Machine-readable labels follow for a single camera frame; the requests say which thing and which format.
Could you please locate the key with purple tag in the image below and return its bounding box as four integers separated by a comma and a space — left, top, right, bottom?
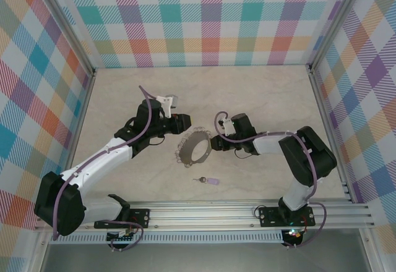
192, 176, 220, 186

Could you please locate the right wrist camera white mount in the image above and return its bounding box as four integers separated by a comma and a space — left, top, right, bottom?
217, 117, 235, 135

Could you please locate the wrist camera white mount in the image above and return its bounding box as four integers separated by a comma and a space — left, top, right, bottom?
217, 117, 235, 135
155, 93, 180, 119

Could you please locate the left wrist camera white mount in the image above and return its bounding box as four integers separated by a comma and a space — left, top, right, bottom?
155, 93, 180, 119

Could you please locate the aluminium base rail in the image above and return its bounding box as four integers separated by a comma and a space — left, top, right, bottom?
33, 199, 374, 231

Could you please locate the aluminium side rail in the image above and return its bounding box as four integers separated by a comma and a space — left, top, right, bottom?
60, 69, 97, 177
309, 66, 354, 203

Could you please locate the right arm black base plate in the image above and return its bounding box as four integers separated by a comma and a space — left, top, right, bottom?
258, 206, 316, 228

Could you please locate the white slotted cable duct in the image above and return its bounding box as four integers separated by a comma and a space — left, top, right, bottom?
49, 230, 284, 244

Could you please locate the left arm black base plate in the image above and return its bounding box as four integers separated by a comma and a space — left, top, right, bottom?
94, 208, 151, 229

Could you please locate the aluminium corner post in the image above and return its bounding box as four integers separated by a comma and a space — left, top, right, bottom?
36, 0, 95, 75
308, 0, 371, 72

